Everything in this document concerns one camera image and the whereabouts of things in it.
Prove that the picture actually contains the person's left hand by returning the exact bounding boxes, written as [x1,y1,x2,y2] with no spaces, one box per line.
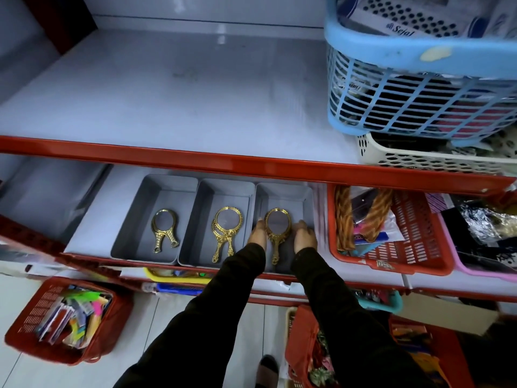
[247,219,268,253]

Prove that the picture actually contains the person's right hand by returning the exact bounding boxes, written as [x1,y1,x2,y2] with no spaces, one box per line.
[292,220,318,255]

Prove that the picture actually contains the grey plastic tray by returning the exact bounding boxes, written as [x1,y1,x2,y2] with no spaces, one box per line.
[110,174,199,266]
[178,178,257,269]
[243,182,316,275]

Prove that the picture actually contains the person's left forearm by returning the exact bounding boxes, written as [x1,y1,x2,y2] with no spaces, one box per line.
[113,242,267,388]

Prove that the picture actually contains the person's right forearm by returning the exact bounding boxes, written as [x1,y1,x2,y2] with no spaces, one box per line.
[290,246,439,388]

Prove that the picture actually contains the gold hand mirror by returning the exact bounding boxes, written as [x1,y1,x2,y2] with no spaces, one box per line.
[153,210,181,248]
[211,220,236,264]
[151,209,178,254]
[264,207,292,266]
[214,206,244,257]

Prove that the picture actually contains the brown braided band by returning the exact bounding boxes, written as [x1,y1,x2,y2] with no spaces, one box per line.
[359,188,393,243]
[334,186,356,253]

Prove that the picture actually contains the small dark blue basket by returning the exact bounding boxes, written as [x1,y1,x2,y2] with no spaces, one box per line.
[155,283,203,296]

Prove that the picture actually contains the yellow plastic basket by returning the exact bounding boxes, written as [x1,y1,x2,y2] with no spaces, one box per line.
[143,267,212,285]

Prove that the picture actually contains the white plastic basket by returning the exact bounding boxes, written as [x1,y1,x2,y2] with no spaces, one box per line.
[357,127,517,176]

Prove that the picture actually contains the red basket with braided bands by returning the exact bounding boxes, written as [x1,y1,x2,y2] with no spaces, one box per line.
[326,184,455,276]

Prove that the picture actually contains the teal plastic basket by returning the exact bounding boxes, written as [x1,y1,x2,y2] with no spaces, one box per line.
[355,289,404,315]

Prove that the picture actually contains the person's shoe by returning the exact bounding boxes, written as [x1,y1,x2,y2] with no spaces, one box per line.
[256,355,280,388]

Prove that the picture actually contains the white shelf with red edge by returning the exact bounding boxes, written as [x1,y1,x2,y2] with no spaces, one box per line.
[0,154,517,304]
[0,28,517,197]

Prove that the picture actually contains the cardboard box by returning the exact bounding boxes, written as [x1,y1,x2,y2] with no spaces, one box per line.
[398,293,500,337]

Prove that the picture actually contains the pink plastic basket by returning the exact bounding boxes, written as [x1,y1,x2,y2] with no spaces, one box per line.
[438,198,517,283]

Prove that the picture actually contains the black shiny packet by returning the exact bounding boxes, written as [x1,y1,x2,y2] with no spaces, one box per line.
[441,195,517,272]

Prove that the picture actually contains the red plastic basket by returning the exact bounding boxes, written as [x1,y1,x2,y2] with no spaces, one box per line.
[389,314,476,388]

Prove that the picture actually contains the large light blue plastic basket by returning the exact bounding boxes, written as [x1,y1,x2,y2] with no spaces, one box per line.
[324,0,517,147]

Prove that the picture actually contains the pile of colourful packets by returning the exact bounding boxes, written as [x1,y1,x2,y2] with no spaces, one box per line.
[34,285,112,350]

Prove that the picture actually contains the red basket with colourful packets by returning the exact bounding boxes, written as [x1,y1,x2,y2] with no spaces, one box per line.
[4,276,134,366]

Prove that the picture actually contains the white dotted box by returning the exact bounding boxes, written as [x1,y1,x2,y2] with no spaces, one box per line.
[349,0,491,39]

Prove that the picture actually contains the red basket with handle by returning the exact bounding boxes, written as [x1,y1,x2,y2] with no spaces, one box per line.
[285,305,344,388]

